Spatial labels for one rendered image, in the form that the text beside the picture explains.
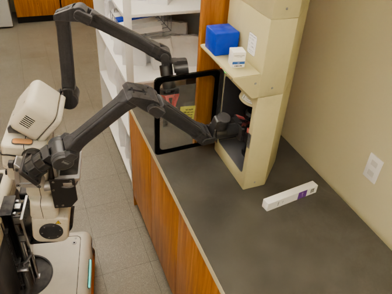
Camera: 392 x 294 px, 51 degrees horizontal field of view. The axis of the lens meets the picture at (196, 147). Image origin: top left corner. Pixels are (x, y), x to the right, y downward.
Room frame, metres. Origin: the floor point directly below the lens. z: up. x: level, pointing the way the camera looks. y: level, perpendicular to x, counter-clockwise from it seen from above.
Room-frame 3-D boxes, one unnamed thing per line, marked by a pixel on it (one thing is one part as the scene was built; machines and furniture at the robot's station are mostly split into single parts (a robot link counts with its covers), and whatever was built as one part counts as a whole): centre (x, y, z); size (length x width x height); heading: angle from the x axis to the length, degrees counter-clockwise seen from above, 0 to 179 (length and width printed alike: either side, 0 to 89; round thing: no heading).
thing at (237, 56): (1.44, -0.13, 1.54); 0.05 x 0.05 x 0.06; 14
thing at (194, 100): (1.58, 0.05, 1.19); 0.30 x 0.01 x 0.40; 116
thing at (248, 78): (1.49, -0.11, 1.46); 0.32 x 0.11 x 0.10; 24
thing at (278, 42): (1.57, -0.27, 1.33); 0.32 x 0.25 x 0.77; 24
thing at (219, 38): (1.57, -0.07, 1.56); 0.10 x 0.10 x 0.09; 24
